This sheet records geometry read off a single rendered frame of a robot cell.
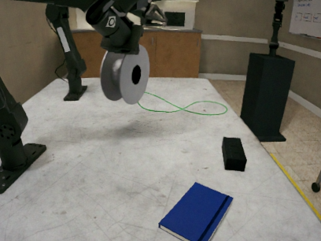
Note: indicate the blue notebook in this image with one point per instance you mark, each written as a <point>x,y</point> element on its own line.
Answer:
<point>197,215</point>

